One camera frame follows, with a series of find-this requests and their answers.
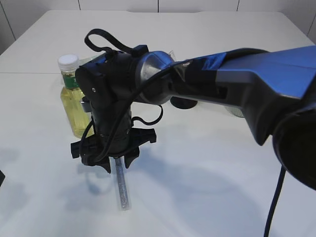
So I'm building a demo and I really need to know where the clear plastic ruler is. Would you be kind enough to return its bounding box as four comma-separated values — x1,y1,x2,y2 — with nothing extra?
168,50,177,61

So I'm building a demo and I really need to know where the yellow tea plastic bottle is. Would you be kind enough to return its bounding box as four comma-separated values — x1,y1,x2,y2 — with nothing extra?
58,54,91,139

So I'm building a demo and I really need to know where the pale green plastic basket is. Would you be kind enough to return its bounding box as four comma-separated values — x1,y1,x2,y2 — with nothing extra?
225,107,244,118

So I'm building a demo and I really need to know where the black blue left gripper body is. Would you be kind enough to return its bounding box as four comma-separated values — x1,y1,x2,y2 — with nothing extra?
0,170,5,186

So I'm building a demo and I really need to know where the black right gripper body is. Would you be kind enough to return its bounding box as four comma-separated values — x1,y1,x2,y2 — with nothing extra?
71,100,157,166

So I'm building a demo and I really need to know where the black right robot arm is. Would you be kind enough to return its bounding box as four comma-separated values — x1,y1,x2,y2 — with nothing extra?
71,45,316,189

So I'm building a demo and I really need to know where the silver glitter pen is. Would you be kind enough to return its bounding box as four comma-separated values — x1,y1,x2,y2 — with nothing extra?
114,157,130,211

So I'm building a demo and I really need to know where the black mesh pen holder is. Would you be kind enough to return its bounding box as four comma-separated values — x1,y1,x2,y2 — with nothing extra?
170,97,198,110

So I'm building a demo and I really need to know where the pale green wavy glass plate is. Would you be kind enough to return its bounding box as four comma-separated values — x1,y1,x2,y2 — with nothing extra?
79,54,101,66

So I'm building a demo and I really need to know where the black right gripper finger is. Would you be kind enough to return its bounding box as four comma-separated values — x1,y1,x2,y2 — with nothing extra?
95,158,111,174
124,153,138,168

